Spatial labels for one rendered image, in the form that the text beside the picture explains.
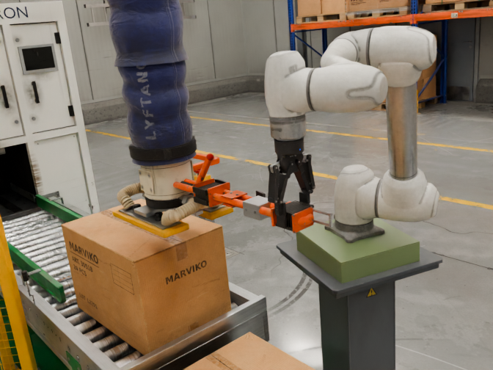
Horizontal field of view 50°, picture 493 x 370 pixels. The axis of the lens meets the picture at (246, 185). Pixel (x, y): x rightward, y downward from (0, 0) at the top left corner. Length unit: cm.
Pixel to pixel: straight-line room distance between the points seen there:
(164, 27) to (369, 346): 151
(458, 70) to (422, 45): 869
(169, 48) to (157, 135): 27
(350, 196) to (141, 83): 91
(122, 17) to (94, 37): 988
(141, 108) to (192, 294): 76
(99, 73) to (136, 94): 988
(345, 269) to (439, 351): 114
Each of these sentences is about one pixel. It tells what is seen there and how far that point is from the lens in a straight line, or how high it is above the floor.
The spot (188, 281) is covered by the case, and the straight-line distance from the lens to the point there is 202.
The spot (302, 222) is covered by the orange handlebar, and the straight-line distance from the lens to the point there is 134.
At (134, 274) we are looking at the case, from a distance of 189.
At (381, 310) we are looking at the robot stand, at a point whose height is 51.
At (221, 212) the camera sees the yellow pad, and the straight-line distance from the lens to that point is 179.
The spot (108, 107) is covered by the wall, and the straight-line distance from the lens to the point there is 1151.
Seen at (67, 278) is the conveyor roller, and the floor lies 53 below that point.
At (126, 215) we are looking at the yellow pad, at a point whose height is 109.
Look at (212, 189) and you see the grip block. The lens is 158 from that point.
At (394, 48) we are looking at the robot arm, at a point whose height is 158.
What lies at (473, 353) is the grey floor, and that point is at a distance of 302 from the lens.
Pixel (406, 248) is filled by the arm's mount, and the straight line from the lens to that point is 211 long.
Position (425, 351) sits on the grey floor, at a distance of 299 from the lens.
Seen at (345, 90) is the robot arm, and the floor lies 153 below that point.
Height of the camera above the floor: 169
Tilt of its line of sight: 17 degrees down
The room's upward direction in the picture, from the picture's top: 5 degrees counter-clockwise
